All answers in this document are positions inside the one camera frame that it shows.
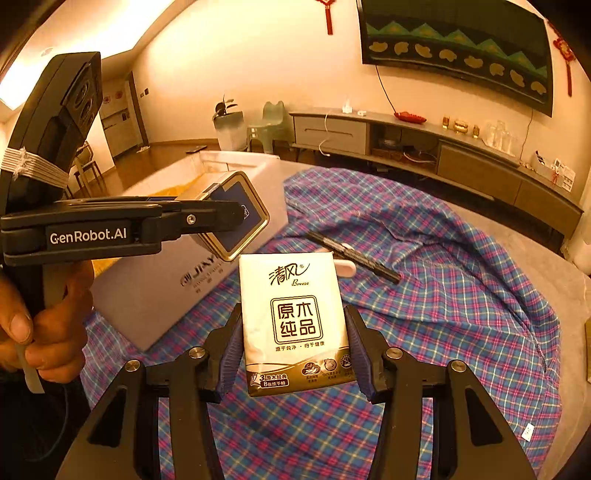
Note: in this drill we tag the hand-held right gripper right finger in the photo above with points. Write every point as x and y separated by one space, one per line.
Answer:
358 355

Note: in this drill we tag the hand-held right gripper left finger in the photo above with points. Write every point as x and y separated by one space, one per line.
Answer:
231 355

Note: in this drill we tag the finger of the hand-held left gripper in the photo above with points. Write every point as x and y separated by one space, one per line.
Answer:
207 221

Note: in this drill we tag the square metal tin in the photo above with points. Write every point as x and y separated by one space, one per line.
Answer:
226 184

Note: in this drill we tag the white gold tissue pack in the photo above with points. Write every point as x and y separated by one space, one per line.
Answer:
295 323

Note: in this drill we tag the white storage box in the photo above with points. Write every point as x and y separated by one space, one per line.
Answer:
138 300

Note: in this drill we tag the person's left hand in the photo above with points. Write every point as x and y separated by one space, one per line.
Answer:
55 332

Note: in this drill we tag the white elastic band wrap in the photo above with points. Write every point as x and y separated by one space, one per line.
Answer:
32 166

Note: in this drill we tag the wooden chair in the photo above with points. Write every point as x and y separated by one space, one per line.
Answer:
87 168

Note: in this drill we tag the small white plastic item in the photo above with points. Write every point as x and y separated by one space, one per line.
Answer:
346 269

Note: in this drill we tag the potted plant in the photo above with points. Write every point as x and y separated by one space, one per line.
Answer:
229 129

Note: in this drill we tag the blue plaid cloth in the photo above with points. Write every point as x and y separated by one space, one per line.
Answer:
438 300

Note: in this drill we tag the black marker pen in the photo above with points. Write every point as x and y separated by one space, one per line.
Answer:
351 253

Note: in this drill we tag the green plastic chair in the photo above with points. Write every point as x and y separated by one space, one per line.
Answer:
272 124

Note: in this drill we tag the white cloth tag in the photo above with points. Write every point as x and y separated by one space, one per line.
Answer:
528 431

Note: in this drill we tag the grey bed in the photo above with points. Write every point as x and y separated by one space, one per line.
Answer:
531 258

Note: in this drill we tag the grey tv cabinet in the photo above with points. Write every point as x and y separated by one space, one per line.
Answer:
461 161

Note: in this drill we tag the red dish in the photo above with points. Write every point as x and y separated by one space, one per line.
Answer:
410 117

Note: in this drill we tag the red knot ornament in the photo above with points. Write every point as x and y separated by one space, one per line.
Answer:
328 14
565 50

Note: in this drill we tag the golden ornaments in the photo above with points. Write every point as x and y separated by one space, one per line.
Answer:
461 125

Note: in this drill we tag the group of clear glasses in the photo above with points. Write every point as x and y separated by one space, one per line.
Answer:
501 138

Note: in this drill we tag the white boxes on cabinet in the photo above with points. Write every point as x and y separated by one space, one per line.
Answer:
556 170

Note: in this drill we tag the wall television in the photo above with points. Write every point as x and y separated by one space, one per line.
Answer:
452 41

